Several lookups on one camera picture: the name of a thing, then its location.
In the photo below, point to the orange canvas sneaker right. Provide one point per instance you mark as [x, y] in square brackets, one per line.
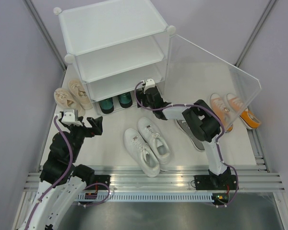
[246, 116]

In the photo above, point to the orange canvas sneaker left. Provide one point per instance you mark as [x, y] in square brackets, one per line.
[220, 109]

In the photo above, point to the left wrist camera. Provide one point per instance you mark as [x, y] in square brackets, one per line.
[68, 116]

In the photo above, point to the beige sneaker right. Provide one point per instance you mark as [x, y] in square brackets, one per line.
[76, 88]

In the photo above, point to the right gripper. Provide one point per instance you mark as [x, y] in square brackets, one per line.
[147, 105]

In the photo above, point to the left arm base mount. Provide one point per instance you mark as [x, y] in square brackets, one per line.
[99, 183]

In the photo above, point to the white plastic shoe cabinet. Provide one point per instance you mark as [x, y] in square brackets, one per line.
[115, 44]

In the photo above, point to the orange canvas sneaker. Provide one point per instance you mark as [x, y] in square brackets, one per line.
[246, 116]
[220, 109]

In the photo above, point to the white sneaker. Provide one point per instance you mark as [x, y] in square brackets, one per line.
[153, 136]
[139, 150]

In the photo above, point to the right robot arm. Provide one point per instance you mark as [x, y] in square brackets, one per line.
[200, 118]

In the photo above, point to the translucent cabinet door panel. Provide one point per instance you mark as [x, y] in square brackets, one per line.
[194, 73]

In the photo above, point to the beige sneaker left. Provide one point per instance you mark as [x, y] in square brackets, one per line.
[65, 100]

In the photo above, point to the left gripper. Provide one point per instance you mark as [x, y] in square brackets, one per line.
[96, 123]

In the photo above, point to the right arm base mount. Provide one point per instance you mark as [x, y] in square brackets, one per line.
[215, 183]

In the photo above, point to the grey canvas sneaker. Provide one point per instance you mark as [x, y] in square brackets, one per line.
[140, 98]
[183, 126]

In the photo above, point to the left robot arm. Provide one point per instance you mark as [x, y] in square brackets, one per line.
[61, 181]

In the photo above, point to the green loafer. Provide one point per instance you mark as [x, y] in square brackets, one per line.
[106, 106]
[125, 100]

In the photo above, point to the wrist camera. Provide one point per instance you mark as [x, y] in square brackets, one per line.
[148, 83]
[68, 116]

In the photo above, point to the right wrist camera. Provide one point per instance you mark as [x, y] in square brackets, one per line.
[148, 83]

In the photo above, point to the beige sneaker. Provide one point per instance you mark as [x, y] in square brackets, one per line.
[76, 88]
[65, 100]

